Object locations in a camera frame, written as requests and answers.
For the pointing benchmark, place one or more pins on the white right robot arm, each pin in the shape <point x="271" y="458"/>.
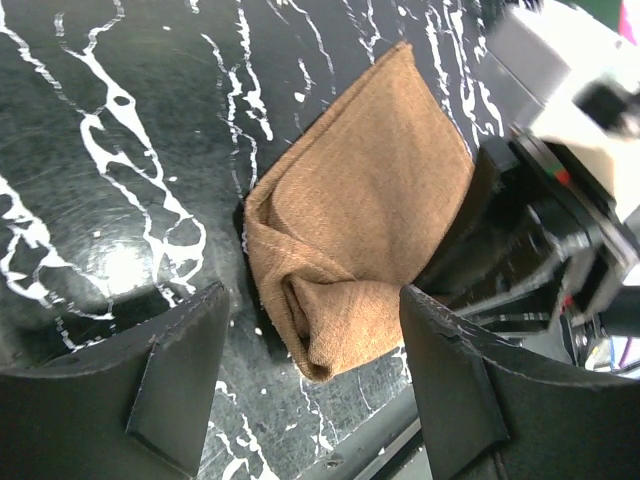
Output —
<point x="567" y="78"/>

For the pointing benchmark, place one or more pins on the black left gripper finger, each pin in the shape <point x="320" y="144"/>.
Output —
<point x="135" y="406"/>

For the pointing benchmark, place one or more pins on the brown fabric napkin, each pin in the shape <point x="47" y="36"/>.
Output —
<point x="353" y="211"/>

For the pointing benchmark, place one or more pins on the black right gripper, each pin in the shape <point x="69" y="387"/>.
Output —
<point x="536" y="233"/>

